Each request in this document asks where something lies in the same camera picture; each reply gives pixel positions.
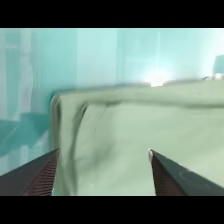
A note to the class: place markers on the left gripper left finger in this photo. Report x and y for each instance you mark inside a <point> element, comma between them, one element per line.
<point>30,180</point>

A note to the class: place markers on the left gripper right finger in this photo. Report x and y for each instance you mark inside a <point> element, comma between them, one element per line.
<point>180,181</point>

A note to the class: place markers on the dark green shirt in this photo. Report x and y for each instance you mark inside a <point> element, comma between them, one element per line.
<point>133,133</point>

